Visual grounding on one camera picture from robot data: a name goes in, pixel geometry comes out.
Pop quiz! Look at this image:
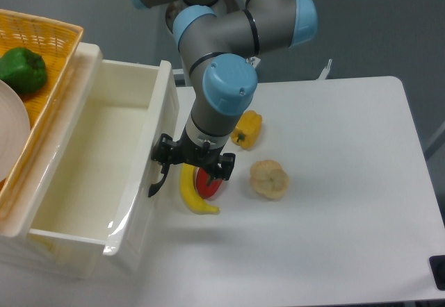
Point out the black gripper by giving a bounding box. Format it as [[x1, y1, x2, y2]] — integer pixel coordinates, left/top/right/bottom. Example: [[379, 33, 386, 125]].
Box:
[[151, 133, 236, 185]]

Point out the black top drawer handle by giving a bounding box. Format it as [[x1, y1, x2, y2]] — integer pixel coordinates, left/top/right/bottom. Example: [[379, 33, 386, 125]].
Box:
[[148, 166, 169, 198]]

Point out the white drawer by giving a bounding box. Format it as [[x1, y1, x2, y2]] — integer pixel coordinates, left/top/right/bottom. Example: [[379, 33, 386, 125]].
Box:
[[29, 60, 179, 278]]

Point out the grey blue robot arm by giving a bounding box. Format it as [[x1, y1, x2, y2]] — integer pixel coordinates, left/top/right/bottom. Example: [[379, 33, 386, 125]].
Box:
[[132, 0, 318, 180]]

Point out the white drawer cabinet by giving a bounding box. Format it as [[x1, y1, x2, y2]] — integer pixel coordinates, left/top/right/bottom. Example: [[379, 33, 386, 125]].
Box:
[[1, 43, 103, 278]]

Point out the yellow banana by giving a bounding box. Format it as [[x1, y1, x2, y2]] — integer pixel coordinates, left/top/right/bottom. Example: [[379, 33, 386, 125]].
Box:
[[179, 164, 220, 215]]

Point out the red bell pepper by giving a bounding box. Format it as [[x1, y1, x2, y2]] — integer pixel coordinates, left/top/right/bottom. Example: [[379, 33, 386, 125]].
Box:
[[195, 168, 223, 199]]

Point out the yellow bell pepper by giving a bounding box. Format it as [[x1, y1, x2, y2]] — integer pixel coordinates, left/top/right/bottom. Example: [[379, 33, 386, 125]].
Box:
[[230, 110, 262, 150]]

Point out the yellow woven basket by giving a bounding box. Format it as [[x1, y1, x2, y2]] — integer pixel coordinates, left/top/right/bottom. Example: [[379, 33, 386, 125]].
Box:
[[1, 9, 83, 218]]

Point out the white plate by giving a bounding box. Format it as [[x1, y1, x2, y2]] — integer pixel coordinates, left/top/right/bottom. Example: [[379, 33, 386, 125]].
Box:
[[1, 81, 31, 180]]

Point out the green bell pepper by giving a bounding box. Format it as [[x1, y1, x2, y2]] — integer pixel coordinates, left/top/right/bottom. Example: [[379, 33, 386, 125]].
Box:
[[1, 47, 47, 94]]

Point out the black corner device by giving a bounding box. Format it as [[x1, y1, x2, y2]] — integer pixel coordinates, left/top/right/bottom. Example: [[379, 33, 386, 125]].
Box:
[[429, 255, 445, 291]]

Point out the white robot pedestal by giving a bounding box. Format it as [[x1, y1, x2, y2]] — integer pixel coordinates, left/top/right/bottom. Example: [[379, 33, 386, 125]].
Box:
[[165, 0, 242, 87]]

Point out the white base mounting frame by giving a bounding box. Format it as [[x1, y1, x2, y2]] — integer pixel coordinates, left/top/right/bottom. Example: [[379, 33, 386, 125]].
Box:
[[173, 57, 333, 87]]

